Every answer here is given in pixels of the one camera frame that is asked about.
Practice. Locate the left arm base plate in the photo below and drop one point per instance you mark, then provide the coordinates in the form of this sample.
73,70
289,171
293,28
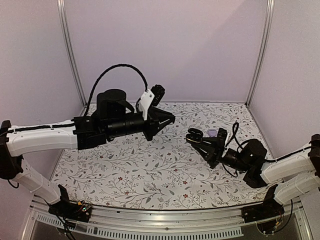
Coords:
79,211

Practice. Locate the aluminium corner post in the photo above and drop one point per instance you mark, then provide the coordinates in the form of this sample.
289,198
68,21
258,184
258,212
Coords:
270,4
61,7

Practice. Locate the left aluminium corner post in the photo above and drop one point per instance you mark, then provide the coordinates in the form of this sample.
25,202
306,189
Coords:
61,7

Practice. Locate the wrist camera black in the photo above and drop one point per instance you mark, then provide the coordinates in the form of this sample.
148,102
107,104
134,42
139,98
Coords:
151,97
221,140

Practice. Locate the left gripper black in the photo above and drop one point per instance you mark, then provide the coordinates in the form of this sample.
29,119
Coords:
159,117

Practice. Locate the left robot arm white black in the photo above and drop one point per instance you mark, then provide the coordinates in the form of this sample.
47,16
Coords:
16,141

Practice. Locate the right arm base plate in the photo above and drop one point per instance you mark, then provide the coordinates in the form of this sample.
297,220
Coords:
269,208

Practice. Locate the floral table mat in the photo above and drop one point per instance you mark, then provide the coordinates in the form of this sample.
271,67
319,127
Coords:
165,173

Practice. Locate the purple earbud charging case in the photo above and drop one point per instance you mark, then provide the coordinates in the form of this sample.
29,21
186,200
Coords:
212,133

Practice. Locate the black earbud charging case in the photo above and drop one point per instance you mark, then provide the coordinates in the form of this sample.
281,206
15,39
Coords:
194,136

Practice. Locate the right aluminium corner post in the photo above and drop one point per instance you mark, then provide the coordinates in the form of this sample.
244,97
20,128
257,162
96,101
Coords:
270,4

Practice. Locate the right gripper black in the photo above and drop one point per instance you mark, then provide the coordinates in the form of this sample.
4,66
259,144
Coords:
208,156

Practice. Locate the aluminium front rail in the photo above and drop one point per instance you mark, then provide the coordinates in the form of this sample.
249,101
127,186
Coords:
113,223

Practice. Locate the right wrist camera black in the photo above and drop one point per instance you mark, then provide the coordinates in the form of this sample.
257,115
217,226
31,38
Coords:
221,140

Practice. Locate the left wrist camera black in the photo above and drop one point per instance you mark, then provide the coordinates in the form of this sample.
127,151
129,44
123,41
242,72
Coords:
151,97

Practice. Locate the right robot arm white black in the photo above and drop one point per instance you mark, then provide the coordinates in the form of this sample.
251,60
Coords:
292,175

